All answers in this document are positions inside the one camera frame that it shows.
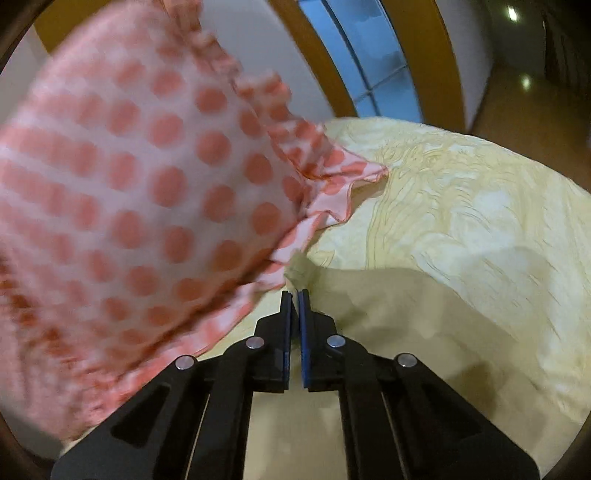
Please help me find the yellow floral bed sheet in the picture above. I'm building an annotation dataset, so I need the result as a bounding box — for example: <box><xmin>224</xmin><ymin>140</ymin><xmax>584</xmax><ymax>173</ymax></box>
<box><xmin>288</xmin><ymin>119</ymin><xmax>590</xmax><ymax>473</ymax></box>

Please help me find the blue glass window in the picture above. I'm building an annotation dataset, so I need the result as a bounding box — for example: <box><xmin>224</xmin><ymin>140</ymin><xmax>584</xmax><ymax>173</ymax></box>
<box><xmin>298</xmin><ymin>0</ymin><xmax>423</xmax><ymax>123</ymax></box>

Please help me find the right pink polka-dot pillow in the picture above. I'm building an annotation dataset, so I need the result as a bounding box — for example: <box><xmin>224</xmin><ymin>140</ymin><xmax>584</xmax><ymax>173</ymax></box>
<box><xmin>1</xmin><ymin>1</ymin><xmax>387</xmax><ymax>441</ymax></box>

